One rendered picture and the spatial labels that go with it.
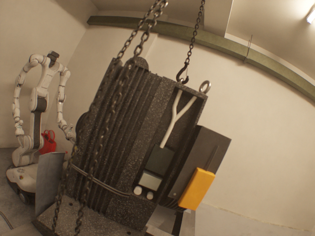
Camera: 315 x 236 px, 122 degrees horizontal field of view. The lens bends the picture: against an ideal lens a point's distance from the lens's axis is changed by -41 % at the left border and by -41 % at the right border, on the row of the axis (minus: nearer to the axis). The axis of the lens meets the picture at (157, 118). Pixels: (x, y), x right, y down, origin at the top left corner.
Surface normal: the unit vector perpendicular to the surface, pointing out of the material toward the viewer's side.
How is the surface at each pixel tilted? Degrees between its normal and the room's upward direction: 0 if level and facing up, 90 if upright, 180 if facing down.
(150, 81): 90
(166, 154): 90
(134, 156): 90
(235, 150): 90
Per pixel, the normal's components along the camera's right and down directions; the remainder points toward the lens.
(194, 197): -0.02, 0.01
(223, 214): -0.24, -0.09
